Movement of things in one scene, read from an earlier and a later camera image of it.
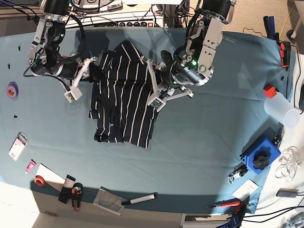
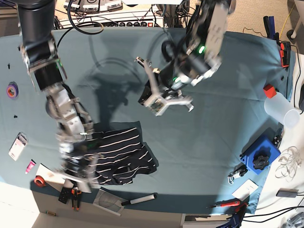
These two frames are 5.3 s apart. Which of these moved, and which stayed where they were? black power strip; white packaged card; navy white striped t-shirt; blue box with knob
Moved: navy white striped t-shirt
Stayed: black power strip; white packaged card; blue box with knob
